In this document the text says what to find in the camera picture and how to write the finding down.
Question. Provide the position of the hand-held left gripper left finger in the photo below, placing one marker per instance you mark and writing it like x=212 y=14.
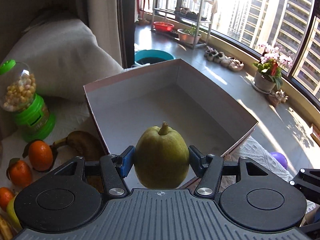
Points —
x=127 y=162

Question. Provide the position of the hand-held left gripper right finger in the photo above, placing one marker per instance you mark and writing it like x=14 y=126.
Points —
x=196 y=160

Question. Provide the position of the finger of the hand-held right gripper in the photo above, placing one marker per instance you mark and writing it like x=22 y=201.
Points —
x=308 y=180

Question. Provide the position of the green pear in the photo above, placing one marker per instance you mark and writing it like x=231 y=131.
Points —
x=161 y=160

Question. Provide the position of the brown spotted banana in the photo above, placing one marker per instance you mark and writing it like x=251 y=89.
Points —
x=82 y=142

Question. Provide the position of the pink cardboard box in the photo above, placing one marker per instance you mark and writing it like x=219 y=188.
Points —
x=175 y=100

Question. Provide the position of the yellow lemon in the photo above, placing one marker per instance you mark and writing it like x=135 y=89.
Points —
x=11 y=210

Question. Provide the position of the purple ball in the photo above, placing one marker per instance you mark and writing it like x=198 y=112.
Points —
x=280 y=158

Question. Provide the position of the orange tangerine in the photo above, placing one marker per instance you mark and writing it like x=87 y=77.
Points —
x=20 y=175
x=5 y=197
x=40 y=155

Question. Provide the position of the beige floor shoe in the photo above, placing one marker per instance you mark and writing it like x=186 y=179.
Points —
x=208 y=52
x=214 y=56
x=236 y=65
x=223 y=60

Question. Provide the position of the potted pink orchid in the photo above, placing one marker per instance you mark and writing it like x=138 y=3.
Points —
x=263 y=82

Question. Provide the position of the green candy dispenser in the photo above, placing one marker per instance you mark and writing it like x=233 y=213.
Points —
x=32 y=120

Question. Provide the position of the blue plastic basin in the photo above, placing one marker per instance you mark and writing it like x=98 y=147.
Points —
x=150 y=53

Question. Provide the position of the pink pot with plants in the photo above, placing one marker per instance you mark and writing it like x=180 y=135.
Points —
x=188 y=37

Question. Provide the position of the metal shelf rack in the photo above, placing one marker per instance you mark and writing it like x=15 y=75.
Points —
x=200 y=25

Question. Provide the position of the red plastic basin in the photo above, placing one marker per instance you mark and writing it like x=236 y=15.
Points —
x=163 y=26

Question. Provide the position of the white cloth on rack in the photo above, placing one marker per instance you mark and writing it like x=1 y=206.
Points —
x=213 y=6

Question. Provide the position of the beige curtain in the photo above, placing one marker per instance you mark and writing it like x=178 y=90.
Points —
x=100 y=10

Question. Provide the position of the dark sliding door frame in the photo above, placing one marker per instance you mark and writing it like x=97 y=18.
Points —
x=126 y=17

